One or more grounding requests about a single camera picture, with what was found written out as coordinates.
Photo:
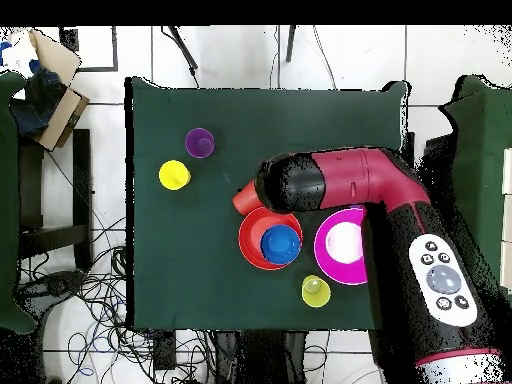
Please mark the orange cup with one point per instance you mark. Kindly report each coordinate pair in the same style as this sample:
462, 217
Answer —
246, 200

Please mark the large orange bowl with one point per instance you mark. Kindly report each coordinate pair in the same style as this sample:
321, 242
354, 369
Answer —
250, 236

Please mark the small blue bowl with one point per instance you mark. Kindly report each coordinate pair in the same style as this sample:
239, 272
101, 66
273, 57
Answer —
280, 244

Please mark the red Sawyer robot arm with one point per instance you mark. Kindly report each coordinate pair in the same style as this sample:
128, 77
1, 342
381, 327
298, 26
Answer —
360, 176

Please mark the dark green tablecloth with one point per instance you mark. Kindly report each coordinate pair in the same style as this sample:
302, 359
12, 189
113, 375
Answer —
200, 260

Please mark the purple cup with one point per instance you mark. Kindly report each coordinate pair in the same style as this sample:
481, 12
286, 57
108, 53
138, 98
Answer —
200, 142

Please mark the bright yellow cup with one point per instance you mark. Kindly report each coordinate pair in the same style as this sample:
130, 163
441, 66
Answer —
174, 174

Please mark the large pink bowl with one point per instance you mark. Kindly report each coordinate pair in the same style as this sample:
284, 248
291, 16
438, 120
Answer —
328, 268

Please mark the pale yellow cup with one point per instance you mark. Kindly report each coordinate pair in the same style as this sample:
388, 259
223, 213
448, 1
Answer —
320, 296

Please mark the black tripod leg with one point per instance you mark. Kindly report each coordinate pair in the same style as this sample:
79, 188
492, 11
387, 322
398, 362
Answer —
290, 44
183, 48

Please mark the black stool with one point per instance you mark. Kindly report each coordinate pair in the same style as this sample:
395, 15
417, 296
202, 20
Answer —
82, 180

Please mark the black box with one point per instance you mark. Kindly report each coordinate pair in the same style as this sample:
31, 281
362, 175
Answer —
440, 160

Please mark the cardboard box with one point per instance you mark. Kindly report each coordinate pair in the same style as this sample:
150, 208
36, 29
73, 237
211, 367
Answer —
60, 116

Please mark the green-covered side table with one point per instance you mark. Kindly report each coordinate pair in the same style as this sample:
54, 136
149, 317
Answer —
480, 140
8, 200

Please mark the dark blue cloth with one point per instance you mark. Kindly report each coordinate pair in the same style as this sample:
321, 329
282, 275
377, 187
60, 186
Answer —
36, 104

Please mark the white box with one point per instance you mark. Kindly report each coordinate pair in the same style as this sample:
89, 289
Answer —
508, 218
508, 172

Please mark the black pedestal foot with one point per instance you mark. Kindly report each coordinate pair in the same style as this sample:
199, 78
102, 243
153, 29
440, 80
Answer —
56, 284

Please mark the black square frame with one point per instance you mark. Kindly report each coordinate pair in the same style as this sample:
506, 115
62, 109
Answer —
115, 52

